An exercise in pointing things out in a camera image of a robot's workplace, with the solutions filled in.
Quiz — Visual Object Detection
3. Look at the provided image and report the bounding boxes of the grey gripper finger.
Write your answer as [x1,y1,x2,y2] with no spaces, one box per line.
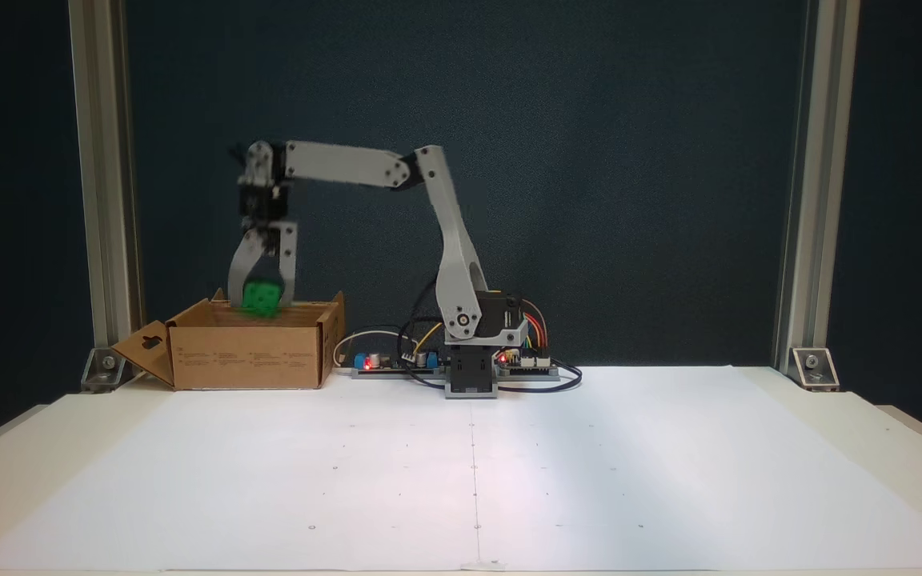
[227,230,267,310]
[276,223,299,310]

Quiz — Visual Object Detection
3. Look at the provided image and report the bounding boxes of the green die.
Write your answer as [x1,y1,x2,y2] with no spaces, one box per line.
[240,278,285,318]

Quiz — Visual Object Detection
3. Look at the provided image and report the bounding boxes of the brown cardboard box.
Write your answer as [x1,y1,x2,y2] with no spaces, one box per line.
[112,289,347,392]

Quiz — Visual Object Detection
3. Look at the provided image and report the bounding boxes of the blue circuit board with capacitors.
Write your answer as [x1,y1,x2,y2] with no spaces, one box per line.
[351,346,447,378]

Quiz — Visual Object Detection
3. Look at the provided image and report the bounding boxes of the white cable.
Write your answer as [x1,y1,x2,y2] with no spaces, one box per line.
[333,327,399,369]

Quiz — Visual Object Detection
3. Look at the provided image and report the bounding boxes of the thin yellow wire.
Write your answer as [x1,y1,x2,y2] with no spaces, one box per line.
[408,322,440,358]

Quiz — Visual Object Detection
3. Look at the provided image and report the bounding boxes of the metal corner bracket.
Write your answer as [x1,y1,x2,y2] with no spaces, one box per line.
[789,346,840,392]
[80,346,132,394]

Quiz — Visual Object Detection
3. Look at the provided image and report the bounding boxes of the aluminium frame post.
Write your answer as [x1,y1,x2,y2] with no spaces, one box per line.
[772,0,863,377]
[67,0,146,354]

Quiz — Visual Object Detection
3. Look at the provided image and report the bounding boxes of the black USB cable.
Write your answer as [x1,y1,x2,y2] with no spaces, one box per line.
[355,366,451,392]

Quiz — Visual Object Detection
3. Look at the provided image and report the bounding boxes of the yellow jumper wire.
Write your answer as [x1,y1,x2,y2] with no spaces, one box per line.
[520,310,545,353]

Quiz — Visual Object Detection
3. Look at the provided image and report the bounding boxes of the orange jumper wire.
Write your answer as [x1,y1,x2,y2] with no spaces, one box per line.
[520,304,548,353]

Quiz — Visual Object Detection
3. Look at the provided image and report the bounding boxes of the circuit board with jumper wires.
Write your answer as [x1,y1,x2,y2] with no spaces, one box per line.
[496,346,560,378]

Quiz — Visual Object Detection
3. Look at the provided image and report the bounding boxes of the red jumper wire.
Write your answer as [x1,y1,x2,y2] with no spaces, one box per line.
[520,299,551,353]

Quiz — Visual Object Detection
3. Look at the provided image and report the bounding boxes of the black cable loop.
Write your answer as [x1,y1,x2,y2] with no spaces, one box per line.
[498,362,584,394]

